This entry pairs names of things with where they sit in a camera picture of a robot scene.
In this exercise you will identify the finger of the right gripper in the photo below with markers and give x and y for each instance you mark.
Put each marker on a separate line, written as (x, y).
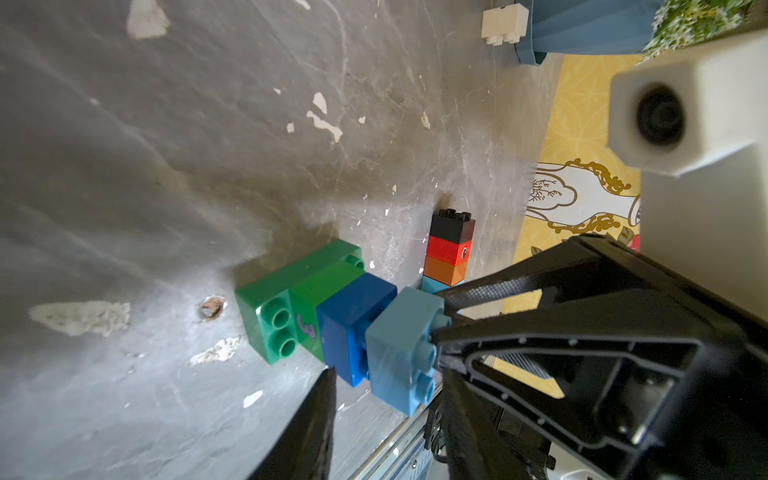
(588, 265)
(634, 391)

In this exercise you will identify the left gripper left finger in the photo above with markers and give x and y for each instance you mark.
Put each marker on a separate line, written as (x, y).
(304, 450)

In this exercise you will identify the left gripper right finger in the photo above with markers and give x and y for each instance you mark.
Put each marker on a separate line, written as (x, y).
(474, 449)

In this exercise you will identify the light blue 2x2 brick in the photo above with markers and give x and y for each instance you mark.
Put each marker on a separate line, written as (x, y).
(401, 357)

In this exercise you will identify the red 2x2 brick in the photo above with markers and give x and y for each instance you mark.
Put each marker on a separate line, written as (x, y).
(448, 252)

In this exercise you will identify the black 2x2 brick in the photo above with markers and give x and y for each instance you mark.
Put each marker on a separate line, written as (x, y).
(452, 226)

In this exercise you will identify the dark blue 2x2 brick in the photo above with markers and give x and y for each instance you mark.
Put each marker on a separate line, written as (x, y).
(344, 319)

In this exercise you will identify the orange 2x2 brick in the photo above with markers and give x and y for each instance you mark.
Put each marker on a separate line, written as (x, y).
(445, 273)

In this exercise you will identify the green 2x4 brick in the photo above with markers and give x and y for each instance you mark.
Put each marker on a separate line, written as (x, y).
(265, 304)

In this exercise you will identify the green 2x2 brick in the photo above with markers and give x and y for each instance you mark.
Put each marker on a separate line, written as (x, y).
(309, 294)

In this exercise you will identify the teal 2x2 brick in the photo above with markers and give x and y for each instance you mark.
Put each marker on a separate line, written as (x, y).
(432, 286)

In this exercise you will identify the white small brick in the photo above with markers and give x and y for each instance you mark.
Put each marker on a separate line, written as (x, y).
(506, 24)

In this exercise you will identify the potted plant grey pot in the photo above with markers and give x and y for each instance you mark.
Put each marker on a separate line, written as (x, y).
(623, 27)

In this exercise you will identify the aluminium front rail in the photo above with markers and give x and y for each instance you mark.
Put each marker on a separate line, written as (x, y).
(403, 454)

